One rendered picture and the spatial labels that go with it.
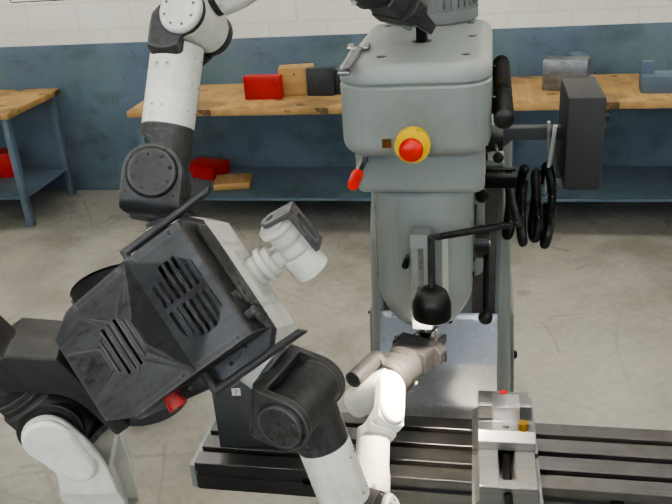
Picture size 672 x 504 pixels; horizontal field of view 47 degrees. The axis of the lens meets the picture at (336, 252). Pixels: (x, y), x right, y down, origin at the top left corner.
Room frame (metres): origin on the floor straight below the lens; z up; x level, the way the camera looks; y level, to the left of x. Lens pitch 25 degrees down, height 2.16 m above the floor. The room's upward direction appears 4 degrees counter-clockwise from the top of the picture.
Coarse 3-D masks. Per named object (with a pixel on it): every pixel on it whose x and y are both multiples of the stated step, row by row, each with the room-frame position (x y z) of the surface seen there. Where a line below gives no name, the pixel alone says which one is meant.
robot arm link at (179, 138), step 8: (144, 128) 1.28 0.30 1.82; (152, 128) 1.27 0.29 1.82; (160, 128) 1.27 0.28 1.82; (168, 128) 1.27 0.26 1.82; (176, 128) 1.27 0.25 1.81; (184, 128) 1.28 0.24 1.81; (144, 136) 1.32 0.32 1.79; (152, 136) 1.26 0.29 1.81; (160, 136) 1.26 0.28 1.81; (168, 136) 1.26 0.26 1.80; (176, 136) 1.27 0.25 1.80; (184, 136) 1.28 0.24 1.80; (192, 136) 1.30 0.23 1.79; (168, 144) 1.26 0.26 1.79; (176, 144) 1.26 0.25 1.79; (184, 144) 1.27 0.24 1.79; (192, 144) 1.30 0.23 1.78; (176, 152) 1.26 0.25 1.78; (184, 152) 1.27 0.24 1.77; (184, 160) 1.26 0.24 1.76; (184, 168) 1.26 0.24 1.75; (184, 176) 1.24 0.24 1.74; (184, 184) 1.24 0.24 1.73; (184, 192) 1.26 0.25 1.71
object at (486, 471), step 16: (480, 400) 1.50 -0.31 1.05; (528, 400) 1.49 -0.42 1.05; (480, 416) 1.49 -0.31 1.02; (528, 416) 1.47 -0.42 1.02; (480, 464) 1.33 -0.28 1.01; (496, 464) 1.32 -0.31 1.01; (512, 464) 1.36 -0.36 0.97; (528, 464) 1.32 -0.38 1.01; (480, 480) 1.28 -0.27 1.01; (496, 480) 1.28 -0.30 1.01; (512, 480) 1.27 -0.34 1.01; (528, 480) 1.27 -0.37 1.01; (480, 496) 1.26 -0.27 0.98; (496, 496) 1.26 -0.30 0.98; (512, 496) 1.25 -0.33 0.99; (528, 496) 1.24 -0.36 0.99
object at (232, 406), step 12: (240, 384) 1.53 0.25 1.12; (216, 396) 1.54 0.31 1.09; (228, 396) 1.53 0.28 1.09; (240, 396) 1.53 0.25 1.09; (216, 408) 1.54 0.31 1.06; (228, 408) 1.53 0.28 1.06; (240, 408) 1.53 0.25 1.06; (216, 420) 1.54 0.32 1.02; (228, 420) 1.53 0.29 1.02; (240, 420) 1.53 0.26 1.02; (228, 432) 1.53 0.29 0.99; (240, 432) 1.53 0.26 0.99; (228, 444) 1.53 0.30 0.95; (240, 444) 1.53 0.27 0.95; (252, 444) 1.53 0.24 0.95; (264, 444) 1.53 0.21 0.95
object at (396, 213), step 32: (384, 192) 1.43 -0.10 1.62; (416, 192) 1.41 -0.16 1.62; (448, 192) 1.39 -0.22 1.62; (384, 224) 1.43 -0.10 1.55; (416, 224) 1.40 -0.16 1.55; (448, 224) 1.39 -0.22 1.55; (384, 256) 1.43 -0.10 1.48; (448, 256) 1.39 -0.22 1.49; (384, 288) 1.43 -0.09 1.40; (448, 288) 1.39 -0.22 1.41
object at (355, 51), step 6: (348, 48) 1.43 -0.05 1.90; (354, 48) 1.42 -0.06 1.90; (360, 48) 1.42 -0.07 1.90; (366, 48) 1.43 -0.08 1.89; (348, 54) 1.37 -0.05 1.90; (354, 54) 1.36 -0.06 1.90; (348, 60) 1.32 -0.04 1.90; (354, 60) 1.31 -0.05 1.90; (342, 66) 1.27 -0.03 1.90; (348, 66) 1.27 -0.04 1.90; (342, 72) 1.23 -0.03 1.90; (348, 72) 1.23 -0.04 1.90
